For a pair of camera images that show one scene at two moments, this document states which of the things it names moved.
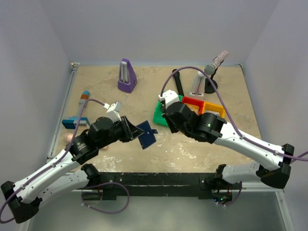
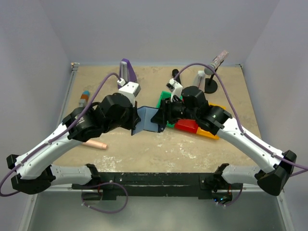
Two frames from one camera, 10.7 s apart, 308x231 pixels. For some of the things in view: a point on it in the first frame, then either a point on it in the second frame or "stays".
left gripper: (128, 130) to (134, 116)
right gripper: (169, 120) to (164, 111)
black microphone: (177, 76) stays
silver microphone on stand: (210, 69) stays
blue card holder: (147, 138) to (146, 113)
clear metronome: (198, 88) stays
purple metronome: (127, 80) stays
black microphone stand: (209, 87) stays
